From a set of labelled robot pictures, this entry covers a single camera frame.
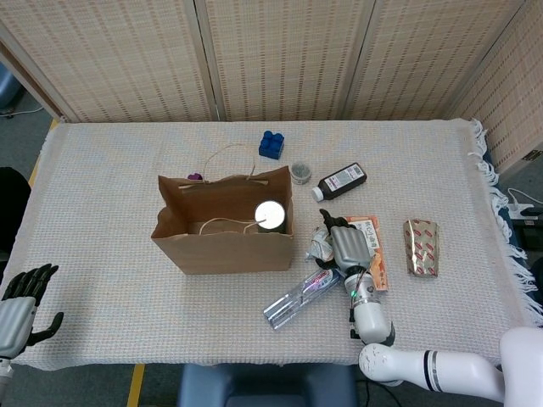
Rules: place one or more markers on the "brown paper bag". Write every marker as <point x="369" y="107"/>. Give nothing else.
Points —
<point x="225" y="254"/>

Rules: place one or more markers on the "clear plastic water bottle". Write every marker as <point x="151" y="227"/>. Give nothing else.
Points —
<point x="292" y="301"/>

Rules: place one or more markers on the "blue building block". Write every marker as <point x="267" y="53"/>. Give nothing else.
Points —
<point x="271" y="146"/>

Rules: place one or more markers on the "woven folding screen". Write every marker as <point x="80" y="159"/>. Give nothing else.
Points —
<point x="275" y="59"/>

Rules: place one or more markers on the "white woven tablecloth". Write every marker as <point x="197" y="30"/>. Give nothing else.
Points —
<point x="110" y="254"/>

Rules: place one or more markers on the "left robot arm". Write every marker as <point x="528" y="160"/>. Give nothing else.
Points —
<point x="4" y="366"/>

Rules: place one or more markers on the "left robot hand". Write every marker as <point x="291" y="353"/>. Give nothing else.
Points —
<point x="15" y="318"/>

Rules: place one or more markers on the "blue barrel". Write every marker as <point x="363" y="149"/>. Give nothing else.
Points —
<point x="7" y="87"/>

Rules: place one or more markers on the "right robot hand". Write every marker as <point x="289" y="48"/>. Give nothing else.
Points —
<point x="350" y="246"/>

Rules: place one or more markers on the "orange biscuit box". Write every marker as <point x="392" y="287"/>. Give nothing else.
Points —
<point x="375" y="237"/>

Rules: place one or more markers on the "small purple toy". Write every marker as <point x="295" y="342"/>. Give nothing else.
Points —
<point x="195" y="176"/>

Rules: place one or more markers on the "black chair back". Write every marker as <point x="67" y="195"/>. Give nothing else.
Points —
<point x="12" y="207"/>

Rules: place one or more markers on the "silver snack pouch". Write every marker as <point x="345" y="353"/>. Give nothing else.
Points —
<point x="320" y="248"/>

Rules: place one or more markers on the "blue padded seat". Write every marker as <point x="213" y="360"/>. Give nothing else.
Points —
<point x="267" y="386"/>

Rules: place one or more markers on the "green chips can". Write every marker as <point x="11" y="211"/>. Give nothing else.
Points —
<point x="270" y="214"/>

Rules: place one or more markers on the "gold foil snack packet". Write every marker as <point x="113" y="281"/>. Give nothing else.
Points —
<point x="422" y="248"/>

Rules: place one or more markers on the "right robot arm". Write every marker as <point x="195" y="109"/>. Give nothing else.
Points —
<point x="449" y="369"/>

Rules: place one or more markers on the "dark brown medicine bottle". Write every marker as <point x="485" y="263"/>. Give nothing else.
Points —
<point x="341" y="181"/>

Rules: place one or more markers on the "white power strip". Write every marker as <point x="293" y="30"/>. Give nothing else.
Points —
<point x="521" y="208"/>

